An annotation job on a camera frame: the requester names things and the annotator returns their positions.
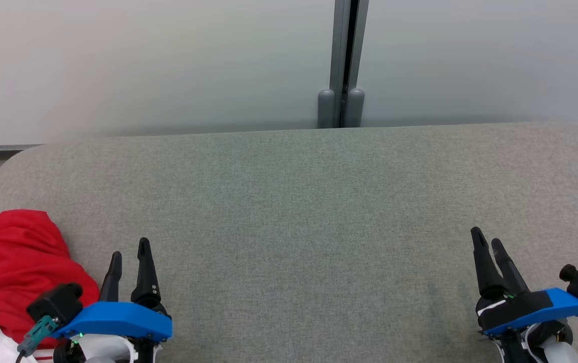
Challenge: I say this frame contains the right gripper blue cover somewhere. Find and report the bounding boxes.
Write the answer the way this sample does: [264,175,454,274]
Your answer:
[471,227,578,363]

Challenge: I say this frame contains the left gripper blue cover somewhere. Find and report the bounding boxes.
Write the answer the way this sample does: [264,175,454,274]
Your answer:
[51,237,172,363]

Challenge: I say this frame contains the red basketball shorts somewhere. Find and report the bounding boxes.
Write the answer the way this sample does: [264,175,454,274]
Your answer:
[0,209,100,348]

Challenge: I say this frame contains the grey fabric sofa seat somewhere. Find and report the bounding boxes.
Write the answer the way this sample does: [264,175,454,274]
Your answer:
[0,121,578,363]

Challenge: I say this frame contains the left green plug black cable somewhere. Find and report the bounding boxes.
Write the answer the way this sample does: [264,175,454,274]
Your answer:
[14,315,60,363]

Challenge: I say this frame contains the grey cylinder post cover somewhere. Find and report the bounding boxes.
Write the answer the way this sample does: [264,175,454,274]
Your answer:
[345,89,365,128]
[317,89,336,129]

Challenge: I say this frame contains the grey metal partition post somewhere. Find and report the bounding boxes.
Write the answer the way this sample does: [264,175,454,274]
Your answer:
[330,0,370,128]

